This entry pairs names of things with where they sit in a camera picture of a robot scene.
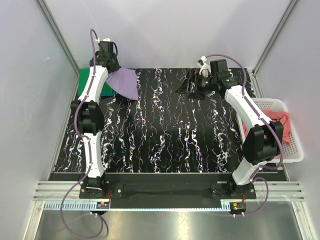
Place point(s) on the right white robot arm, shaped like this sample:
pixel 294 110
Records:
pixel 256 153

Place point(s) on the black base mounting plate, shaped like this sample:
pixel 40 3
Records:
pixel 212 178

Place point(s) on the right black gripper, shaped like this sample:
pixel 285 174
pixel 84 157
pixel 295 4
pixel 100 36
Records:
pixel 191 84

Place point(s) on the aluminium frame rail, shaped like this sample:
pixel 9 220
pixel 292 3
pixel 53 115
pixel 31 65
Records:
pixel 277 190

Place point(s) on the white slotted cable duct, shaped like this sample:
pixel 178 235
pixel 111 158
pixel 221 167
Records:
pixel 73 205

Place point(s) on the white plastic laundry basket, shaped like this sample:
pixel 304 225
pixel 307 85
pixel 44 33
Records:
pixel 292 151

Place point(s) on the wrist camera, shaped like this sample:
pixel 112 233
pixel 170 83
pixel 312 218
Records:
pixel 217 69
pixel 106 45

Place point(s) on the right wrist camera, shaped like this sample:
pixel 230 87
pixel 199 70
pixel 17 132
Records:
pixel 217 69

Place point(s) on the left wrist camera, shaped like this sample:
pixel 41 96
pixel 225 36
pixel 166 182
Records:
pixel 106 45

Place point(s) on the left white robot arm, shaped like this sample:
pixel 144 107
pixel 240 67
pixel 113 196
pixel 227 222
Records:
pixel 89 120

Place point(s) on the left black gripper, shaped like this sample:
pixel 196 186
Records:
pixel 114 66

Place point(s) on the red t shirt in basket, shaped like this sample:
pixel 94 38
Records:
pixel 280 122

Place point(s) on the folded green t shirt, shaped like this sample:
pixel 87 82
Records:
pixel 83 78

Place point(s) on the purple t shirt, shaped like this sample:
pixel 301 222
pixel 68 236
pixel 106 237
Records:
pixel 124 82

